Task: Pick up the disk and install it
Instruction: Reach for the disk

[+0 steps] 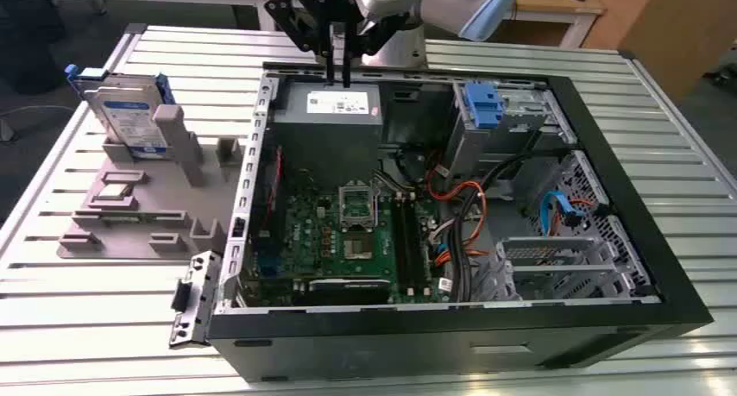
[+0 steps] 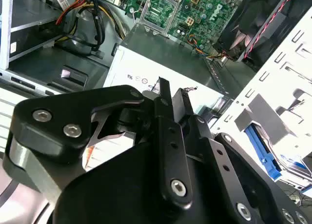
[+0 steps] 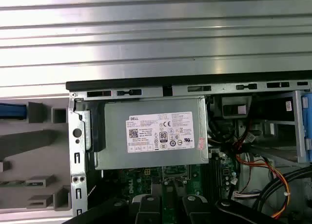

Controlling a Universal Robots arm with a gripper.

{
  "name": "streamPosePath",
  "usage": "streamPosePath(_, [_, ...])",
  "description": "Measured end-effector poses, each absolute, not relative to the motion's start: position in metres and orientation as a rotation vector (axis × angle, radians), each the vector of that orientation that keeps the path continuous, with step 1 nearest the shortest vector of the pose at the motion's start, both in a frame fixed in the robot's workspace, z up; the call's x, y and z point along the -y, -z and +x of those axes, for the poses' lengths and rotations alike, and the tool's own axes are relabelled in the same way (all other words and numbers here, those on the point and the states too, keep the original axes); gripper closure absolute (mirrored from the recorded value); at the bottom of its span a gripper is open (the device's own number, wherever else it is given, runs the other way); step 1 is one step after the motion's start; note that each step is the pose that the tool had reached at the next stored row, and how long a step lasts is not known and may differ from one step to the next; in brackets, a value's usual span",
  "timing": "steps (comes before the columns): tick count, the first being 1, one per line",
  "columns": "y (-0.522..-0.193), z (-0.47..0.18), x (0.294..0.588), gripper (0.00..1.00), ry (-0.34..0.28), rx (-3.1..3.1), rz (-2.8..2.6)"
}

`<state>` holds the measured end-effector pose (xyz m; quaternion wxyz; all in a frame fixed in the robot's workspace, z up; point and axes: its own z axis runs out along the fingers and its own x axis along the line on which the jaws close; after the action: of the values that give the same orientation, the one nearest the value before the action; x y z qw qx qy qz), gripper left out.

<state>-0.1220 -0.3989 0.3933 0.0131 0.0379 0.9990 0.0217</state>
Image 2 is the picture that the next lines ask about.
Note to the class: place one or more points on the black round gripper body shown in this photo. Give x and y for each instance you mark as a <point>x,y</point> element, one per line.
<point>117,189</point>

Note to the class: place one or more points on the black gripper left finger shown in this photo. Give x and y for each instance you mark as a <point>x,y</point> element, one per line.
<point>61,116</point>

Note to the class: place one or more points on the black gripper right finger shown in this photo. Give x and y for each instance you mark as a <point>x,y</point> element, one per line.
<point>219,160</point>

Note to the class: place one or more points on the hard disk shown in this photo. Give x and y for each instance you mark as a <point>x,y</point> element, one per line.
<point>263,150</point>

